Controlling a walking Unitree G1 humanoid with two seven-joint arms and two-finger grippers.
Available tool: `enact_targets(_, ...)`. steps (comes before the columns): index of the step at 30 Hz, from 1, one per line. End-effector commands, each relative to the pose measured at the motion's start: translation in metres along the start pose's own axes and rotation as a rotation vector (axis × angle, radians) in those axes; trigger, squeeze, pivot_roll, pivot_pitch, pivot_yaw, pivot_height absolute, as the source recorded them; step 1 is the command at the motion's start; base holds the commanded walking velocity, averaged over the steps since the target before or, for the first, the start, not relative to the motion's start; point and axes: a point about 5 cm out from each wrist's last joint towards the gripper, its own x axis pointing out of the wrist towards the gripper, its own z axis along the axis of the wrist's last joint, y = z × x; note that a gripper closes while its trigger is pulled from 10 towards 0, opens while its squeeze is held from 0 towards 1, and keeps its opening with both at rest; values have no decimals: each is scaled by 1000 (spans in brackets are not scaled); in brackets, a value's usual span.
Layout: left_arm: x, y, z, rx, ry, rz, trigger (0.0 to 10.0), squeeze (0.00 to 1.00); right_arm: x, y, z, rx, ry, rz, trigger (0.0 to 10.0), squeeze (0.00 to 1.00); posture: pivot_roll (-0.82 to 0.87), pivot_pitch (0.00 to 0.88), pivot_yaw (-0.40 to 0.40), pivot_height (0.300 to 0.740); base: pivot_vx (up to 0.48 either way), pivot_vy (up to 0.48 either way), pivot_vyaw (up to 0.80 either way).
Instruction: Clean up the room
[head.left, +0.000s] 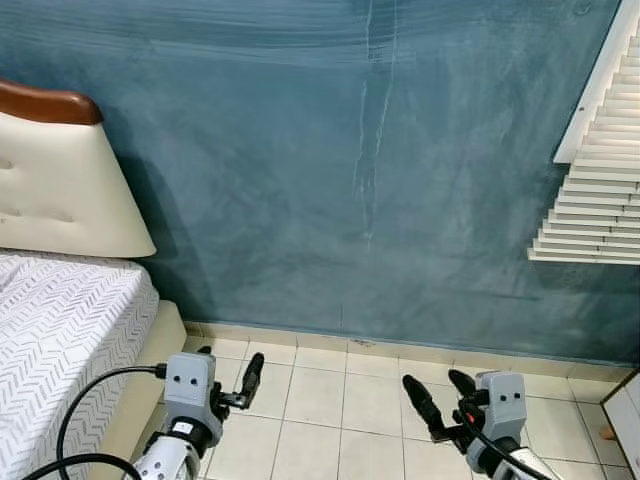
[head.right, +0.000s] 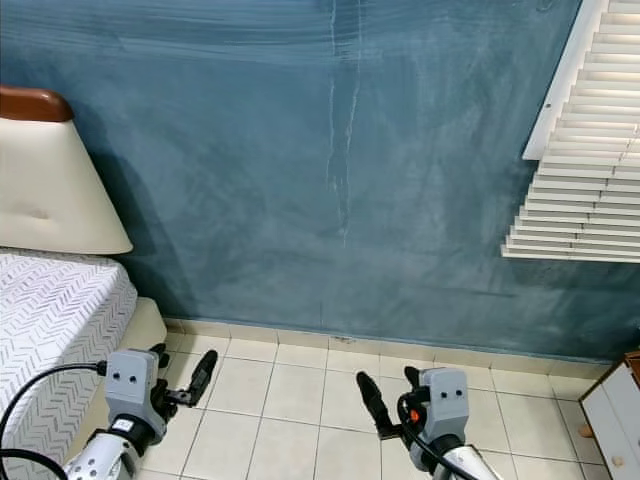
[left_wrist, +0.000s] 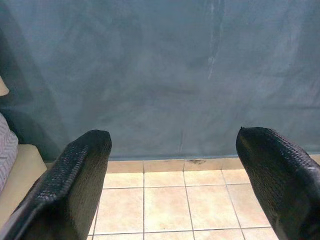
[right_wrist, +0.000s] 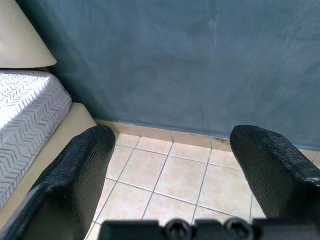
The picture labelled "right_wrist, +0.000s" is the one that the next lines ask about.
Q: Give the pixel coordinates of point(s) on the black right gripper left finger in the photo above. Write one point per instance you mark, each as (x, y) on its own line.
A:
(70, 175)

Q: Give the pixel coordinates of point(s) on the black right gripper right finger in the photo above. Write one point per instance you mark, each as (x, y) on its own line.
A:
(275, 175)

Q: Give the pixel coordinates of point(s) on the beige bed base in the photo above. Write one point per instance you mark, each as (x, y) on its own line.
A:
(72, 122)

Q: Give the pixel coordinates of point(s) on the white chevron-pattern mattress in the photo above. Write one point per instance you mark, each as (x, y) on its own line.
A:
(25, 112)

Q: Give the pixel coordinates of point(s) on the beige headboard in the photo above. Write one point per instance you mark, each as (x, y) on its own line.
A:
(22, 37)

